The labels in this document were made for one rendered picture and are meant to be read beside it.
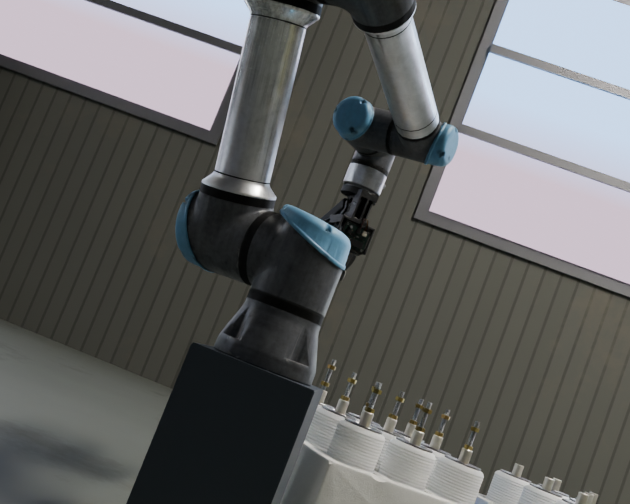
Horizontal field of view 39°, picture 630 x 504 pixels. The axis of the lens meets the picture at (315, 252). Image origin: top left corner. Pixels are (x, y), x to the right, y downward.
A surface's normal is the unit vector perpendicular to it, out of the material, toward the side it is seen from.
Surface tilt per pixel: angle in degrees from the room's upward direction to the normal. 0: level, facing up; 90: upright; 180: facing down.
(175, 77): 90
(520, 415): 90
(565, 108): 90
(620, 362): 90
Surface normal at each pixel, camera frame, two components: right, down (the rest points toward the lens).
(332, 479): 0.37, 0.04
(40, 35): -0.07, -0.15
